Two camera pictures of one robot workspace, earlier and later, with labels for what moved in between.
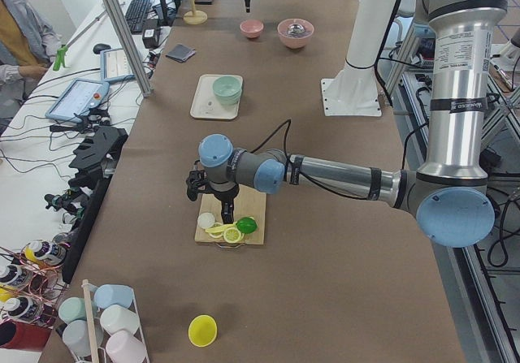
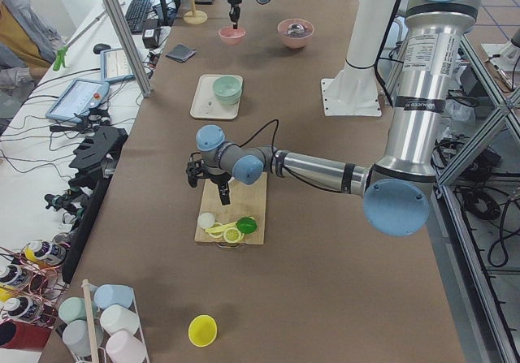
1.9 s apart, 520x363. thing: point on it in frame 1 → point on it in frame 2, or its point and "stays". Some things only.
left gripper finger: [231, 212] → [226, 196]
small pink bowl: [251, 28] → [231, 36]
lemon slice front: [232, 235] stays
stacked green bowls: [227, 89] stays
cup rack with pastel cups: [105, 326] stays
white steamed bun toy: [205, 220] stays
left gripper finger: [227, 209] → [224, 193]
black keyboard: [135, 13] stays
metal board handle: [229, 247] stays
